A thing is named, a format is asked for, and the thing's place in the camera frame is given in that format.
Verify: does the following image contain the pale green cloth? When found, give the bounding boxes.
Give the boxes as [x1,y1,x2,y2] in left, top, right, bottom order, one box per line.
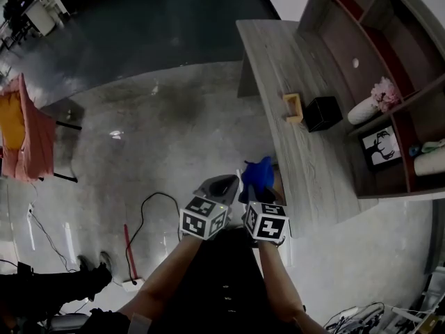
[421,138,445,154]

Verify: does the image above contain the yellow wooden box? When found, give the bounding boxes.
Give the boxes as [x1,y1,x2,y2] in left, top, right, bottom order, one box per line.
[282,92,305,124]

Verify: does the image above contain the red stick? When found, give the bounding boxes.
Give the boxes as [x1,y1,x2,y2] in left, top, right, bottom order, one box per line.
[123,223,140,280]

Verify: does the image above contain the yellow cushion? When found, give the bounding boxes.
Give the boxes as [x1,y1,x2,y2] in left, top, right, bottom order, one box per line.
[0,93,26,151]

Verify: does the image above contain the black floor cable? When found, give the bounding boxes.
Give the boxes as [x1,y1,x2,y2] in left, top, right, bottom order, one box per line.
[124,191,182,282]

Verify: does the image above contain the white power strip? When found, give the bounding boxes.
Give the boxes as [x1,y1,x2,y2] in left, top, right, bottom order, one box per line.
[121,278,146,293]

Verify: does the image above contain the thin black cable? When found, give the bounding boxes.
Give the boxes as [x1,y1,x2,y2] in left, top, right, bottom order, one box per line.
[26,203,78,273]

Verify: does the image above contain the white roll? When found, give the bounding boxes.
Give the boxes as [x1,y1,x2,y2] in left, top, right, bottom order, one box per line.
[413,150,445,177]

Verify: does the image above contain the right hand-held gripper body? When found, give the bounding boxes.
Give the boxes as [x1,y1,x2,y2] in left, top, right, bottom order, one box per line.
[238,185,291,242]

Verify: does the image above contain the grey wooden desk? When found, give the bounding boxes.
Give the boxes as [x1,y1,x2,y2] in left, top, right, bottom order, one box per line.
[235,19,382,268]

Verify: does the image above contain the blue cloth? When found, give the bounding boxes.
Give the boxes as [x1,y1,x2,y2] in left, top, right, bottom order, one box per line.
[241,156,276,197]

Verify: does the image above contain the brown wooden shelf unit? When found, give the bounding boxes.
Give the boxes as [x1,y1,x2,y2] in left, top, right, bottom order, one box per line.
[297,0,445,200]

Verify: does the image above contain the pink flowers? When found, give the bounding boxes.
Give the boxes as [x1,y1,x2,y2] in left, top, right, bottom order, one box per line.
[369,76,401,113]

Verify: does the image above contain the person's left forearm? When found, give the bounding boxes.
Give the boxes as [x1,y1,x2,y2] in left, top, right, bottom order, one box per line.
[117,235,203,326]

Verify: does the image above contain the person's black clothing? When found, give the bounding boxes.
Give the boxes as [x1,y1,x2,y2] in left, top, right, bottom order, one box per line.
[83,227,327,334]

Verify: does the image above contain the bundle of cables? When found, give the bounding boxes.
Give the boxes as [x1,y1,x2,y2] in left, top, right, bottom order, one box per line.
[323,290,445,334]

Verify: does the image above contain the person's right forearm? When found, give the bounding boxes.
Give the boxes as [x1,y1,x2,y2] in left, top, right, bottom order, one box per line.
[256,240,310,326]

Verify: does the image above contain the white office desk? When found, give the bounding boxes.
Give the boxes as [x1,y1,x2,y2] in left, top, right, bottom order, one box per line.
[19,0,72,37]

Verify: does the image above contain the black cube box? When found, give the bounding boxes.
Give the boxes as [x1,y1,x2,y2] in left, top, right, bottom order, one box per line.
[303,95,344,134]

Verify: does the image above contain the framed deer picture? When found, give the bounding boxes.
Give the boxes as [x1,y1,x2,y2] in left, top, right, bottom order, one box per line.
[357,123,405,173]

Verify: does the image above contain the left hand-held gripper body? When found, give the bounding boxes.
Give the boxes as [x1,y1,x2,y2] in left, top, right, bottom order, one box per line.
[179,174,241,240]

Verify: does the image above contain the orange covered chair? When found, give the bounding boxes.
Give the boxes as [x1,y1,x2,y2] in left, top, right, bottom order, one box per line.
[0,72,83,184]

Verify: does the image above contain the white ribbed vase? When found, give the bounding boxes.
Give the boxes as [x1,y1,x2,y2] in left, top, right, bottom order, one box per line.
[347,95,380,126]

